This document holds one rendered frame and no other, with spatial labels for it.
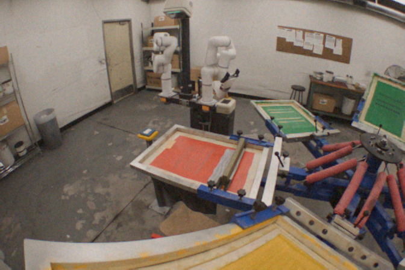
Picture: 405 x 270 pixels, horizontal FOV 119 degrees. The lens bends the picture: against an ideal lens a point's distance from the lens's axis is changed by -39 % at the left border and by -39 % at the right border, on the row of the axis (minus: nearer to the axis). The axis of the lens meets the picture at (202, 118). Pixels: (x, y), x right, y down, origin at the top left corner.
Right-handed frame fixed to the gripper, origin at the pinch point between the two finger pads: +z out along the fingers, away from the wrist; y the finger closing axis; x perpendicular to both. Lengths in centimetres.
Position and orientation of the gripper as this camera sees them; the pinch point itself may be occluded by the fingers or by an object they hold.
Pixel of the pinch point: (233, 72)
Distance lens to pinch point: 135.7
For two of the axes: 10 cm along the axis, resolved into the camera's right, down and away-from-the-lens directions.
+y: 8.2, -3.7, 4.4
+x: 5.2, 8.0, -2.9
